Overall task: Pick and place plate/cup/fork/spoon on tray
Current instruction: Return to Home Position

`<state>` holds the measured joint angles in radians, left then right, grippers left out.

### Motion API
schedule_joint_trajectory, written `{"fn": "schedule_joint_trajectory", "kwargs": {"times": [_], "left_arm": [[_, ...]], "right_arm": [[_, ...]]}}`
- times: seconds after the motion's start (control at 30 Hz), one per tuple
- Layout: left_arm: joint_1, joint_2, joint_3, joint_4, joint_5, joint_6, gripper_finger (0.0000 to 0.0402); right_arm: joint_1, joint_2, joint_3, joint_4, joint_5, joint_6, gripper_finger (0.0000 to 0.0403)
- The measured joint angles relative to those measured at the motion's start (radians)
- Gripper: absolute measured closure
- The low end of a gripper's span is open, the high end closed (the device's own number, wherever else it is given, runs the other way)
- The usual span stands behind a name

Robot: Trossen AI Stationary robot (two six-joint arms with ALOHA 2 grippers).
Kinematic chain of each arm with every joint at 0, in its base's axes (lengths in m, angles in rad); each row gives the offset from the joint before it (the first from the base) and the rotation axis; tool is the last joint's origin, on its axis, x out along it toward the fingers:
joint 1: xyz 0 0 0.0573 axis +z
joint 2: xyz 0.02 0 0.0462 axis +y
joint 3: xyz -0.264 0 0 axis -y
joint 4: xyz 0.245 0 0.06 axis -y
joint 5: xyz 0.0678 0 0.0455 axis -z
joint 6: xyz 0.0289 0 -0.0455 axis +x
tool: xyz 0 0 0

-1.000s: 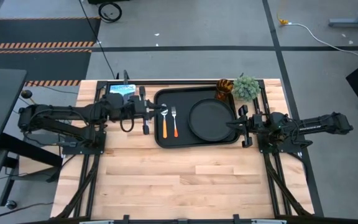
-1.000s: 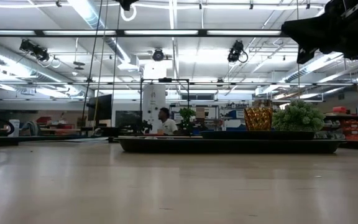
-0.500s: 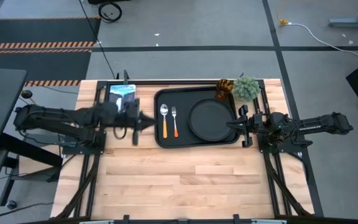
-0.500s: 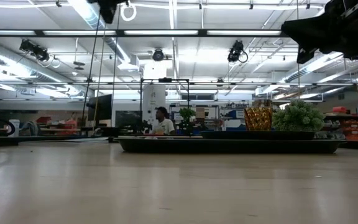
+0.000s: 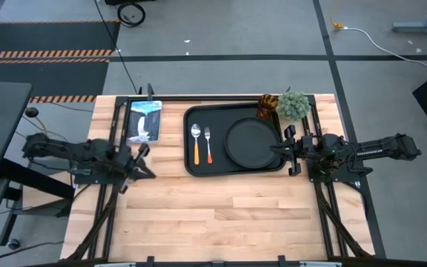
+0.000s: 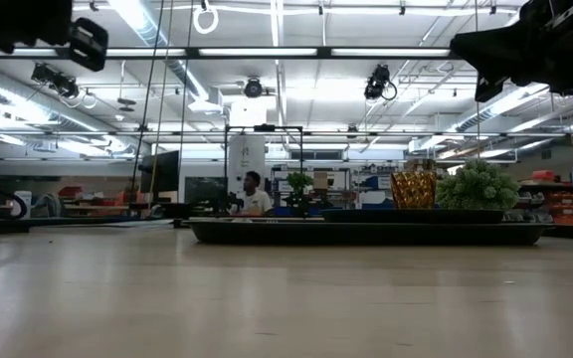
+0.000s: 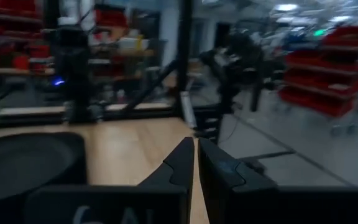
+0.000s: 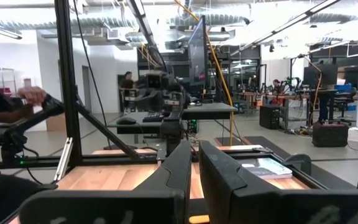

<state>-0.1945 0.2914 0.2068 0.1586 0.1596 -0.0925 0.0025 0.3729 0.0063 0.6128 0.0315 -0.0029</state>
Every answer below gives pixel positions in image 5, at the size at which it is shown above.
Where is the black hazard striped floor mat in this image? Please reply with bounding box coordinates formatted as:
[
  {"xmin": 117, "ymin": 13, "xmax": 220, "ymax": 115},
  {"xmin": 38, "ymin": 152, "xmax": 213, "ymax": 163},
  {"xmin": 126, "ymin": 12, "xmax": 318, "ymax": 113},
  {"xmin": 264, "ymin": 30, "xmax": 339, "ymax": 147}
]
[
  {"xmin": 0, "ymin": 20, "xmax": 121, "ymax": 59},
  {"xmin": 0, "ymin": 58, "xmax": 110, "ymax": 104}
]

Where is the thin black floor cable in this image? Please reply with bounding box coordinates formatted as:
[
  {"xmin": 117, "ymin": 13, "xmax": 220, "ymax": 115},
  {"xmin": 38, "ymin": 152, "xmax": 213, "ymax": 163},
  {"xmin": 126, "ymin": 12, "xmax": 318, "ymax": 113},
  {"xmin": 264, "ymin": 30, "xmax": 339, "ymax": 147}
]
[{"xmin": 0, "ymin": 240, "xmax": 64, "ymax": 265}]

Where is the orange handled metal spoon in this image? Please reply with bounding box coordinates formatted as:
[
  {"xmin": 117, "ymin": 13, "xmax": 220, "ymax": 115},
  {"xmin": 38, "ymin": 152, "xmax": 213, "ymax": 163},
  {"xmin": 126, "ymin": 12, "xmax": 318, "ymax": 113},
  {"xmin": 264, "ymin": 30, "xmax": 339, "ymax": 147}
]
[{"xmin": 191, "ymin": 123, "xmax": 202, "ymax": 166}]

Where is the amber glass cup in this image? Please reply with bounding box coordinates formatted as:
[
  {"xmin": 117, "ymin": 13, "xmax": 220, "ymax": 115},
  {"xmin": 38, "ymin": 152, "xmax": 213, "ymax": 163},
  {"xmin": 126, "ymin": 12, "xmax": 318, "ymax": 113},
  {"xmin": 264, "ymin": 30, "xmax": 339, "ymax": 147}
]
[{"xmin": 255, "ymin": 93, "xmax": 279, "ymax": 122}]

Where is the yellow cable with plug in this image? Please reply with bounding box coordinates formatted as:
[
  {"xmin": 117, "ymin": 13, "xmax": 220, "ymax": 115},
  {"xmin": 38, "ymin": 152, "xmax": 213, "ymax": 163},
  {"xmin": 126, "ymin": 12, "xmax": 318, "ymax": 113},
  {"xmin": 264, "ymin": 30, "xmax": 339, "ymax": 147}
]
[{"xmin": 329, "ymin": 0, "xmax": 346, "ymax": 30}]

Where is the black rectangular tray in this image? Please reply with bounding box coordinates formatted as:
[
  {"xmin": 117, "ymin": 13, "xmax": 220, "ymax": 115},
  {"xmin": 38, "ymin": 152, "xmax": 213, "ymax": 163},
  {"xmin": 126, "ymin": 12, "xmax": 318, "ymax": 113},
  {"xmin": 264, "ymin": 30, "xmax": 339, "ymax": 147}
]
[{"xmin": 182, "ymin": 102, "xmax": 287, "ymax": 177}]

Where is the orange handled metal fork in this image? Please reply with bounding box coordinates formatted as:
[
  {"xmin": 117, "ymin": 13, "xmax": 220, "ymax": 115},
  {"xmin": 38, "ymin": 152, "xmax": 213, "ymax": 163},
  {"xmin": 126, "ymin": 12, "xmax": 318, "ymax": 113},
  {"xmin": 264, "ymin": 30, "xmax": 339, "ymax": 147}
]
[{"xmin": 203, "ymin": 126, "xmax": 214, "ymax": 165}]

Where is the white floor cable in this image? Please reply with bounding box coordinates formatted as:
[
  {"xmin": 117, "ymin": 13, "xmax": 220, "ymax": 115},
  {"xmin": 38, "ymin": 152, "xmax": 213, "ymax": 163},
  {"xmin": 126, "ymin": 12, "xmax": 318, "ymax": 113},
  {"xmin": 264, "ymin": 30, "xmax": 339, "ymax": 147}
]
[{"xmin": 342, "ymin": 26, "xmax": 427, "ymax": 77}]

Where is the grey table leg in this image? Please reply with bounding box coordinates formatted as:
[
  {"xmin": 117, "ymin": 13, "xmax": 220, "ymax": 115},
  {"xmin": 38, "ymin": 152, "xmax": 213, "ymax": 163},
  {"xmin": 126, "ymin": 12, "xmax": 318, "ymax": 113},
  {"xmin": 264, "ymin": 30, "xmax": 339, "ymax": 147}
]
[{"xmin": 391, "ymin": 0, "xmax": 427, "ymax": 35}]

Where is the coiled black cable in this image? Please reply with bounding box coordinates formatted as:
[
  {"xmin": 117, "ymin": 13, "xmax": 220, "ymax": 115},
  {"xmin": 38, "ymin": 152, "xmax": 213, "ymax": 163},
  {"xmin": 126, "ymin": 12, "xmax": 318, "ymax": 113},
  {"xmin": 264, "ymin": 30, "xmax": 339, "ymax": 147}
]
[{"xmin": 116, "ymin": 1, "xmax": 147, "ymax": 28}]

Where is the black round plate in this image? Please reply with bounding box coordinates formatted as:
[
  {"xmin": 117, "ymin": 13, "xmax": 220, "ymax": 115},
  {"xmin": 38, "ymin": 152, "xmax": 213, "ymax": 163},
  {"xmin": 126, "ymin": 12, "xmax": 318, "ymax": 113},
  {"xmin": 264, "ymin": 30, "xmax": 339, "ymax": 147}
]
[{"xmin": 224, "ymin": 116, "xmax": 282, "ymax": 170}]

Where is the small green artificial plant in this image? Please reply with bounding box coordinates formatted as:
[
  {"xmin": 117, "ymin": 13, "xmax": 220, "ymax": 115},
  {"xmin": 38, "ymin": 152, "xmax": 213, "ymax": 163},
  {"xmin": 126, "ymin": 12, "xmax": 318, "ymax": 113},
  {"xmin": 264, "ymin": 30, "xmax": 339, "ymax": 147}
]
[{"xmin": 275, "ymin": 87, "xmax": 312, "ymax": 122}]

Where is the waterfall picture book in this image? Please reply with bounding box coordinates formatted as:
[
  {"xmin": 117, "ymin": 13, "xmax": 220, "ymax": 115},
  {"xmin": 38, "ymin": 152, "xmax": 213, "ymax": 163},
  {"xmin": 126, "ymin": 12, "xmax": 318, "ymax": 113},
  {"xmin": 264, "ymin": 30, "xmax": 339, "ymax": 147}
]
[{"xmin": 125, "ymin": 99, "xmax": 163, "ymax": 144}]

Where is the black aluminium table frame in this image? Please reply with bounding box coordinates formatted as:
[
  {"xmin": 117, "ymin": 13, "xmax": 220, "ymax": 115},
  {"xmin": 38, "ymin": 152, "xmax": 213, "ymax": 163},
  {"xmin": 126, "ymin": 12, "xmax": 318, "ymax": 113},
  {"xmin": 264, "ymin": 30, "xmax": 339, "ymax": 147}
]
[{"xmin": 64, "ymin": 94, "xmax": 376, "ymax": 267}]

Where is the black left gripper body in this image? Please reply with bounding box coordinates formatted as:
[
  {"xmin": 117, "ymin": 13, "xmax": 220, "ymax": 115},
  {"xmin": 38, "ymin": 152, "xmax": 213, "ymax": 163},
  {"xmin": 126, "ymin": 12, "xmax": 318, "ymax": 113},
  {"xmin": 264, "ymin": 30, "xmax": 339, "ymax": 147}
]
[{"xmin": 109, "ymin": 146, "xmax": 157, "ymax": 182}]

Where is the long black floor cable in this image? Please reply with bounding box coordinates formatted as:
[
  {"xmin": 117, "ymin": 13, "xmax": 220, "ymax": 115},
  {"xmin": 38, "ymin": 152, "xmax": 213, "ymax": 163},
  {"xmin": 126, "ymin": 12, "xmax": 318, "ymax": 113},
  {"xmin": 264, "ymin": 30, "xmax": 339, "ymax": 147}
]
[{"xmin": 93, "ymin": 0, "xmax": 139, "ymax": 94}]

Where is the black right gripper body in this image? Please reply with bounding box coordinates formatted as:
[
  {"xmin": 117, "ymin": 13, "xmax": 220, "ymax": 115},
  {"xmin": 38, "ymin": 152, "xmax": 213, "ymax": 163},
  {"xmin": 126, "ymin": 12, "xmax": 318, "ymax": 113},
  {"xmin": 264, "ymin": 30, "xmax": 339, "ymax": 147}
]
[{"xmin": 269, "ymin": 135, "xmax": 324, "ymax": 164}]

